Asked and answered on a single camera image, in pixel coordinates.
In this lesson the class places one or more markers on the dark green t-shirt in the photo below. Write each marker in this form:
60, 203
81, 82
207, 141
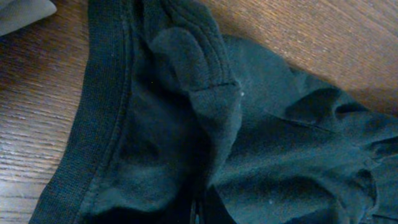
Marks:
171, 106

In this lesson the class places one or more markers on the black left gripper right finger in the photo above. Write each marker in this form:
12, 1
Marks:
211, 209

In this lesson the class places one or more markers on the beige folded trousers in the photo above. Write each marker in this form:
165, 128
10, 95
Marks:
16, 14

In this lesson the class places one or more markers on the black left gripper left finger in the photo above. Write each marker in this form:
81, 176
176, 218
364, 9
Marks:
183, 210

